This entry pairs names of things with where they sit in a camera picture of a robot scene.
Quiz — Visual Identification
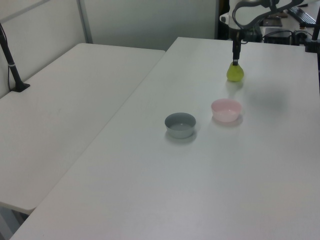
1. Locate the grey partition frame post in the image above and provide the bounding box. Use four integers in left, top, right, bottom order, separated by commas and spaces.
76, 0, 94, 45

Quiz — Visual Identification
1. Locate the grey plastic bowl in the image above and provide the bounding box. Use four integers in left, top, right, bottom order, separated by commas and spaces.
164, 112, 197, 140

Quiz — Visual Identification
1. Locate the white side table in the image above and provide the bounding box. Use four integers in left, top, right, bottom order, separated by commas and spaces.
0, 42, 167, 215

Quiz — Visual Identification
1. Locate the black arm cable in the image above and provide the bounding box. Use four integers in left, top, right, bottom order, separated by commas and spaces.
231, 0, 280, 29

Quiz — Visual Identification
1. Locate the black keyboard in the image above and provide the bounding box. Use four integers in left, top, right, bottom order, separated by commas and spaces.
288, 6, 318, 25

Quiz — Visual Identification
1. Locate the green pear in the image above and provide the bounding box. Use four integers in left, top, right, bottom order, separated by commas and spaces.
226, 62, 245, 83

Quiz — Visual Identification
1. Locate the black electronics box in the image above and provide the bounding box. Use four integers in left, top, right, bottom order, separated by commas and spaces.
262, 29, 308, 46

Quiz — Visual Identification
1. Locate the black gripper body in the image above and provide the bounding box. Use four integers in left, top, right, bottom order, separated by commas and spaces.
231, 27, 251, 43

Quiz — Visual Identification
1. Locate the black clamp stand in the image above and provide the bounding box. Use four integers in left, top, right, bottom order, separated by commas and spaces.
303, 13, 320, 53

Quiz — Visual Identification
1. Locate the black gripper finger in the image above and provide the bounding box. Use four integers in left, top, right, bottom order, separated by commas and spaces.
232, 39, 242, 67

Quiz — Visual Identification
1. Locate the pink plastic bowl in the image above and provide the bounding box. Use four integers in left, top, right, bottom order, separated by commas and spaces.
210, 98, 243, 123

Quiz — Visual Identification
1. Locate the black camera stand pole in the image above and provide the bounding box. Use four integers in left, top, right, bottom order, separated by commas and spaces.
0, 22, 31, 93

